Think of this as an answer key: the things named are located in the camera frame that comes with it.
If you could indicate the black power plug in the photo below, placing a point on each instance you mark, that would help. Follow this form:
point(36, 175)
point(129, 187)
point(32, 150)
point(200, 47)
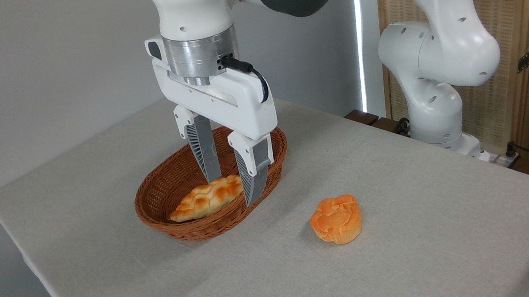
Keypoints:
point(511, 149)

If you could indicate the grey tablecloth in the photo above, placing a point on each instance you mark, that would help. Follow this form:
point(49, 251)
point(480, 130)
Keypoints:
point(408, 252)

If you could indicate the brown wicker oval basket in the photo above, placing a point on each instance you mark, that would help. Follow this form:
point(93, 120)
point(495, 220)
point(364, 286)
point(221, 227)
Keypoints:
point(189, 231)

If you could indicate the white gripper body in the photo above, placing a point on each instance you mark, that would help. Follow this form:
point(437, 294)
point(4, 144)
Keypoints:
point(238, 101)

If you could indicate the golden braided bread loaf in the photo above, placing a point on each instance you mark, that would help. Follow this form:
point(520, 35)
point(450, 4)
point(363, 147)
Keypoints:
point(200, 202)

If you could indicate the orange round bread roll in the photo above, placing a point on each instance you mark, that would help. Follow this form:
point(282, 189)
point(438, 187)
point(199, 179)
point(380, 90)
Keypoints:
point(336, 220)

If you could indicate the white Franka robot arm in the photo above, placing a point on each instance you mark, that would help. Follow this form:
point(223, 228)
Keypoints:
point(453, 44)

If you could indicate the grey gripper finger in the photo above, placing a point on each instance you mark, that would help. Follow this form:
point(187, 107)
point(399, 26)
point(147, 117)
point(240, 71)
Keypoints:
point(253, 170)
point(203, 146)

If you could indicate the white power strip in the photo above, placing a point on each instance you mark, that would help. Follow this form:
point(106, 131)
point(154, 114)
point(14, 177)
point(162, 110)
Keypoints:
point(495, 159)

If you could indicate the dark brown wooden block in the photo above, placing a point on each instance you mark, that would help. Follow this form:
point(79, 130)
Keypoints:
point(385, 126)
point(360, 117)

